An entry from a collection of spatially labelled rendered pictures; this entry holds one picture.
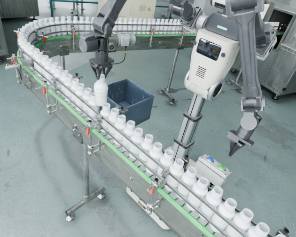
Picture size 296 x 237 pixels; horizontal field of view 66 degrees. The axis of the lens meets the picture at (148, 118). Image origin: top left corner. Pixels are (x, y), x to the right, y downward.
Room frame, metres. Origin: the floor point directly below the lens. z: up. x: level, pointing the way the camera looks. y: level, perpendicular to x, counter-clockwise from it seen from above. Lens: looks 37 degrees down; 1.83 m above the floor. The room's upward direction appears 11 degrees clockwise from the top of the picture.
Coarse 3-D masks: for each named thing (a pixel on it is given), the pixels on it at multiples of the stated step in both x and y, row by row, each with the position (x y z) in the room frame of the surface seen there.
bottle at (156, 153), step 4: (156, 144) 0.74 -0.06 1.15; (160, 144) 0.74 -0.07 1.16; (152, 148) 0.74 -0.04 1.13; (156, 148) 0.71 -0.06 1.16; (160, 148) 0.71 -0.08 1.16; (152, 152) 0.71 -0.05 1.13; (156, 152) 0.71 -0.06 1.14; (160, 152) 0.72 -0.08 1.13; (152, 156) 0.70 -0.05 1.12; (156, 156) 0.70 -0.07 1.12; (160, 156) 0.70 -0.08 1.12; (148, 160) 0.71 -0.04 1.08; (156, 160) 0.70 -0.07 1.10; (148, 164) 0.70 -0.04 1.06; (152, 164) 0.70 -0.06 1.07; (156, 164) 0.70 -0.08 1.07; (152, 168) 0.70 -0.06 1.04; (156, 168) 0.70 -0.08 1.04; (148, 172) 0.70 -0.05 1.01
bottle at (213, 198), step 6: (216, 186) 0.56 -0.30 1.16; (210, 192) 0.56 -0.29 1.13; (216, 192) 0.57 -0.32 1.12; (222, 192) 0.54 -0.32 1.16; (204, 198) 0.55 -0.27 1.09; (210, 198) 0.53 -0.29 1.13; (216, 198) 0.53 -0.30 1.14; (204, 204) 0.54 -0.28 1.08; (210, 204) 0.52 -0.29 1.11; (216, 204) 0.52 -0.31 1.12; (204, 210) 0.53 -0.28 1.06; (210, 210) 0.52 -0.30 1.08; (210, 216) 0.52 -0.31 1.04
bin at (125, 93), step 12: (108, 84) 1.51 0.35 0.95; (120, 84) 1.61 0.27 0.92; (132, 84) 1.62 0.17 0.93; (108, 96) 1.52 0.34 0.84; (120, 96) 1.62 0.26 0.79; (132, 96) 1.61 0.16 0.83; (144, 96) 1.53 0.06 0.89; (132, 108) 1.31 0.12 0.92; (144, 108) 1.41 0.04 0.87; (132, 120) 1.32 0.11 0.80; (144, 120) 1.43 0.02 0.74
